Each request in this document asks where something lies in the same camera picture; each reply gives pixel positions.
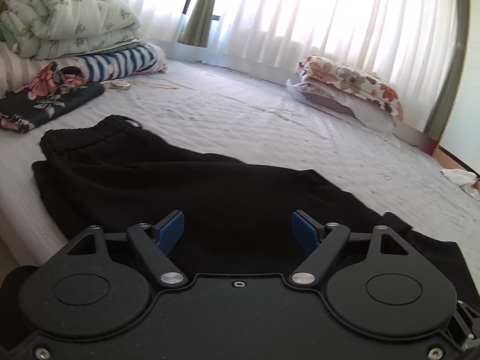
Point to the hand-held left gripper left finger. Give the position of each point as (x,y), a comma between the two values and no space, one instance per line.
(170,230)

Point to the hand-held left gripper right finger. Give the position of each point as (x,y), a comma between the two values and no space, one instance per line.
(303,232)

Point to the black pants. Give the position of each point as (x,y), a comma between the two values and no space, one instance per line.
(206,187)

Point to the bed with white patterned sheet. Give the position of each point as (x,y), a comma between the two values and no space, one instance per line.
(262,120)

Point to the white and mauve pillow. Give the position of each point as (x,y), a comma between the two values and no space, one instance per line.
(337,105)

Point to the floral pillow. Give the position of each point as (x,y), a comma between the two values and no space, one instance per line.
(352,80)

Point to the crumpled white cloth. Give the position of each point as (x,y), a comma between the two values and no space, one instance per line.
(463,182)

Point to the blue white striped blanket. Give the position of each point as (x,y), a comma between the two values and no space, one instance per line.
(120,62)

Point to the black floral cloth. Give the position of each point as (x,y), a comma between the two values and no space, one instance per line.
(48,93)

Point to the white sheer curtain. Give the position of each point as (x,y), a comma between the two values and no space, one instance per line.
(318,18)

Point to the pink striped folded blanket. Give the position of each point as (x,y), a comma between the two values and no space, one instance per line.
(22,71)

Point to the green curtain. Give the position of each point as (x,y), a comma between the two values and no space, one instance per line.
(202,11)
(450,63)

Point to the green floral folded quilt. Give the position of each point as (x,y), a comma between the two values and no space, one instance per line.
(67,15)

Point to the wooden side rail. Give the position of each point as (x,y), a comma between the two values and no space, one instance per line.
(455,157)

